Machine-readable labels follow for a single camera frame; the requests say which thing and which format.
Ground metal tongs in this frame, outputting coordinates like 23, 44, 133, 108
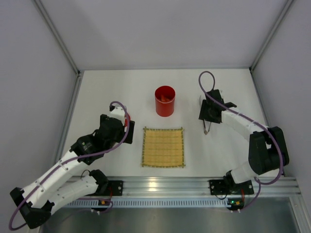
203, 120, 212, 135

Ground red strawberry slice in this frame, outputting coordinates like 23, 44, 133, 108
159, 95, 171, 103

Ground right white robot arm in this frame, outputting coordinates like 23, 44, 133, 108
199, 89, 290, 193

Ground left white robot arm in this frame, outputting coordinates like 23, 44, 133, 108
10, 112, 135, 229

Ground red cylindrical container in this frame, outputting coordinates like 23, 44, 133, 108
155, 85, 175, 117

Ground bamboo tray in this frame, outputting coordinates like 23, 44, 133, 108
141, 127, 185, 168

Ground red lid with handle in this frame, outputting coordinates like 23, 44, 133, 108
124, 115, 131, 127

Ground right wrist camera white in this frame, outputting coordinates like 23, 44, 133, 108
198, 96, 203, 107

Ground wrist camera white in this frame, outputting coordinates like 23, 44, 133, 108
108, 104, 126, 124
198, 96, 203, 107

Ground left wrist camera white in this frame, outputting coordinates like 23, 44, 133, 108
108, 104, 126, 124

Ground right aluminium frame post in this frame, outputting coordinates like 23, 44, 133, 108
250, 0, 296, 175

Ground aluminium frame post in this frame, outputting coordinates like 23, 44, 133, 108
250, 0, 296, 175
32, 0, 81, 158

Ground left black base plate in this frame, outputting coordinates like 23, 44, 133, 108
103, 180, 123, 197

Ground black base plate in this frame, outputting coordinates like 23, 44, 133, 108
208, 179, 254, 196
103, 180, 123, 197

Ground left aluminium frame post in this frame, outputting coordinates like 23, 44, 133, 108
32, 0, 81, 158

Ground slotted cable duct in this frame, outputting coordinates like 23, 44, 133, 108
65, 198, 230, 208

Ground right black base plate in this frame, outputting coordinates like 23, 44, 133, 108
208, 179, 254, 196

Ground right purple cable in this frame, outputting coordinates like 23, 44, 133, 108
198, 71, 285, 212

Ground purple cable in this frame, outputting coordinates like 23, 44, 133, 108
8, 100, 132, 230
198, 71, 285, 212

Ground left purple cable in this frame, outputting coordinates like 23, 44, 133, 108
8, 100, 132, 230

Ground aluminium mounting rail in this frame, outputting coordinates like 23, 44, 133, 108
63, 176, 301, 198

